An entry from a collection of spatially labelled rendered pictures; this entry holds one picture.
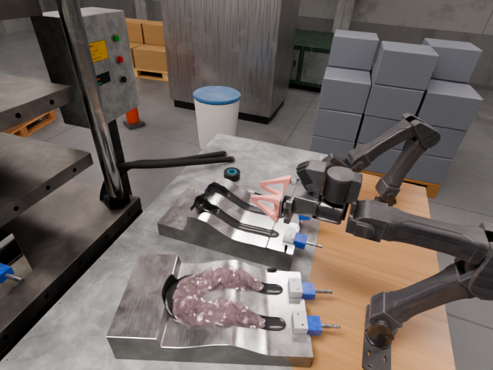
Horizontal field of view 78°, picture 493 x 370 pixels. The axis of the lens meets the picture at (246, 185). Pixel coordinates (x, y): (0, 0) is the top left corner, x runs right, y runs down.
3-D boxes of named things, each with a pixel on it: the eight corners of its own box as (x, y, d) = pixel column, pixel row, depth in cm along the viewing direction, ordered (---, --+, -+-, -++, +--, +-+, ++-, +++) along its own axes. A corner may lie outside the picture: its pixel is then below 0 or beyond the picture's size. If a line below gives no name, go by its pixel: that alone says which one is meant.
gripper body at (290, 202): (283, 200, 65) (318, 209, 63) (295, 176, 73) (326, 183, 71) (280, 223, 69) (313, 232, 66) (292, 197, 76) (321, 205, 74)
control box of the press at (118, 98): (168, 257, 207) (130, 10, 121) (142, 293, 183) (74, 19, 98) (140, 248, 212) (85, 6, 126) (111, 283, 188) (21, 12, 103)
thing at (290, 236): (321, 247, 104) (325, 236, 101) (320, 258, 100) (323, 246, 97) (285, 237, 107) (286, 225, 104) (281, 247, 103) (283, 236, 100)
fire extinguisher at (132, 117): (128, 120, 383) (118, 70, 347) (148, 121, 382) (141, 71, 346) (119, 129, 361) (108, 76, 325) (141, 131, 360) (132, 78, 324)
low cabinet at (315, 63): (342, 72, 621) (351, 34, 581) (331, 95, 498) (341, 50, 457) (258, 59, 672) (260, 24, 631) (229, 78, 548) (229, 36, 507)
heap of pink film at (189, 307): (263, 278, 93) (265, 261, 88) (265, 335, 79) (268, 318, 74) (179, 274, 93) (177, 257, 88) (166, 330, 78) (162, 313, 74)
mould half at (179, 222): (301, 223, 123) (307, 197, 115) (288, 272, 102) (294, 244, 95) (190, 195, 134) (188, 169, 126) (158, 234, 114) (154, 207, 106)
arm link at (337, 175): (323, 182, 59) (388, 197, 56) (330, 161, 66) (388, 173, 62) (314, 225, 66) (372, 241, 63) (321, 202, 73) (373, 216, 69)
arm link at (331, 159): (322, 175, 113) (344, 151, 107) (317, 163, 120) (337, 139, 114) (345, 188, 117) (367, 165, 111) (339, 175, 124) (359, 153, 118)
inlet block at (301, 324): (336, 323, 85) (340, 312, 82) (340, 341, 81) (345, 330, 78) (290, 321, 85) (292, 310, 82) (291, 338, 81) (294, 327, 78)
